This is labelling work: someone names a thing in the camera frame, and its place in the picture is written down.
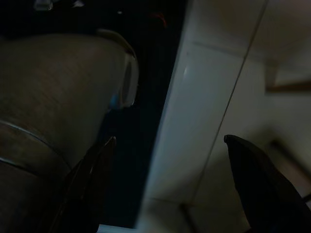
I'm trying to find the brown wooden strip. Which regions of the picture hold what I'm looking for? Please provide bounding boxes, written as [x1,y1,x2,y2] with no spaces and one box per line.
[266,81,311,93]

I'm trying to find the white furniture panel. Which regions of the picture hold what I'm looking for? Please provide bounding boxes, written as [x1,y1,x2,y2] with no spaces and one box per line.
[136,0,246,233]

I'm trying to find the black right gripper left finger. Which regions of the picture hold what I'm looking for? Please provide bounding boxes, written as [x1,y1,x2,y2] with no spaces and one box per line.
[40,136,118,233]

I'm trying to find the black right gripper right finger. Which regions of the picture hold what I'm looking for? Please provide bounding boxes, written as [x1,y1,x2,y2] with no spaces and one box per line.
[223,134,311,233]

